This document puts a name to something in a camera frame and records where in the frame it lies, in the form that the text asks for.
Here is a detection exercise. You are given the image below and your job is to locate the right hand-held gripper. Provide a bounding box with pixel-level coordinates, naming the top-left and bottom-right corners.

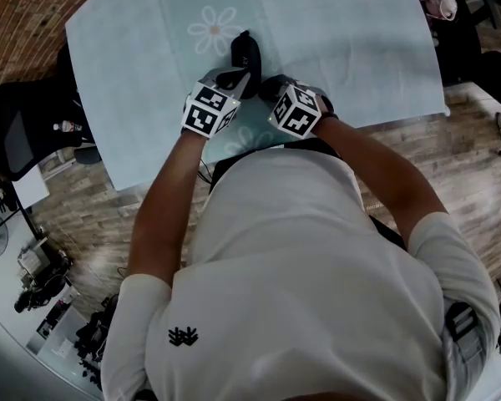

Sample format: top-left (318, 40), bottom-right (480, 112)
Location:
top-left (257, 75), bottom-right (339, 140)

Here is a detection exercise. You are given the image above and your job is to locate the person's right forearm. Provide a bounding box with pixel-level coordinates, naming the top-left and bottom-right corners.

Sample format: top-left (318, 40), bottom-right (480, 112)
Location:
top-left (311, 117), bottom-right (451, 251)

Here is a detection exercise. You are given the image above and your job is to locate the white side table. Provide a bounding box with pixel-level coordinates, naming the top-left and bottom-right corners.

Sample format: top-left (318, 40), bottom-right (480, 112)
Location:
top-left (11, 165), bottom-right (50, 211)

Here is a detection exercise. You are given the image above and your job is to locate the grey shoulder strap with buckle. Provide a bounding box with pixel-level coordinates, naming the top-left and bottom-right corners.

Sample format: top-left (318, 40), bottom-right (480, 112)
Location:
top-left (443, 301), bottom-right (484, 363)

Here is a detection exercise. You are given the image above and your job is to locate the black glasses case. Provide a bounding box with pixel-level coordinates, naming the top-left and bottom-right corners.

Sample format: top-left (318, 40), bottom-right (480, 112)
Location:
top-left (230, 29), bottom-right (264, 96)

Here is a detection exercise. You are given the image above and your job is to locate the black machine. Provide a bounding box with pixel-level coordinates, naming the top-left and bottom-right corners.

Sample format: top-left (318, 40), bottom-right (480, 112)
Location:
top-left (13, 256), bottom-right (73, 313)

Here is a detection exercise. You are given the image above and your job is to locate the black gear pile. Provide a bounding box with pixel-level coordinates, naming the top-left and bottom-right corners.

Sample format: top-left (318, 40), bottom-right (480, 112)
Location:
top-left (73, 293), bottom-right (119, 392)

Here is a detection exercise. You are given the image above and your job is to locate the pink white soft item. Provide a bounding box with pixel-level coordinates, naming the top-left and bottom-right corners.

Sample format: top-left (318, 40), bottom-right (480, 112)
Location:
top-left (418, 0), bottom-right (459, 21)

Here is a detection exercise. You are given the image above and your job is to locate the light blue floral tablecloth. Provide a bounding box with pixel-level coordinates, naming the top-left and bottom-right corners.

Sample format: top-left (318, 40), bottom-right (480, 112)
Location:
top-left (64, 0), bottom-right (450, 192)

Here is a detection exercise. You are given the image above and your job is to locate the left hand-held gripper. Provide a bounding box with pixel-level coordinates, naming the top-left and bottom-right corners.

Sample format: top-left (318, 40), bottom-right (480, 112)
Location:
top-left (180, 66), bottom-right (256, 140)

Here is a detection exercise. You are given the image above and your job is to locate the person's left forearm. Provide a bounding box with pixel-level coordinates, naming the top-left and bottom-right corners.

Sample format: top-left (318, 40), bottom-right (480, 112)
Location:
top-left (126, 129), bottom-right (213, 287)

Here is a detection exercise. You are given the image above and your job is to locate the clear plastic water bottle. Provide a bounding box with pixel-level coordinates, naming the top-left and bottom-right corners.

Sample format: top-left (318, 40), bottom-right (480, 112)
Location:
top-left (53, 119), bottom-right (84, 134)

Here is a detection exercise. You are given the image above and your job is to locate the person's white t-shirt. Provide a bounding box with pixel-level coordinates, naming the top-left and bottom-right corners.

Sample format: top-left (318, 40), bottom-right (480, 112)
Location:
top-left (99, 148), bottom-right (501, 401)

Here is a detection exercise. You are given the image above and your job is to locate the black mesh office chair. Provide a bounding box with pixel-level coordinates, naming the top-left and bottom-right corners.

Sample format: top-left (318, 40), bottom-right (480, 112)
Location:
top-left (0, 79), bottom-right (96, 184)

